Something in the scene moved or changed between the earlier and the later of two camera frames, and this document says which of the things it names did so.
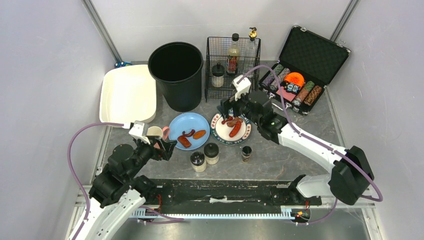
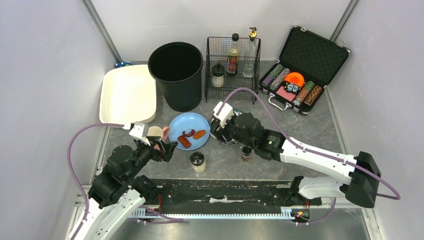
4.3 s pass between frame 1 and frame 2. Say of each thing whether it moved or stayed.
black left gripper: stayed
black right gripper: moved
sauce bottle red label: stayed
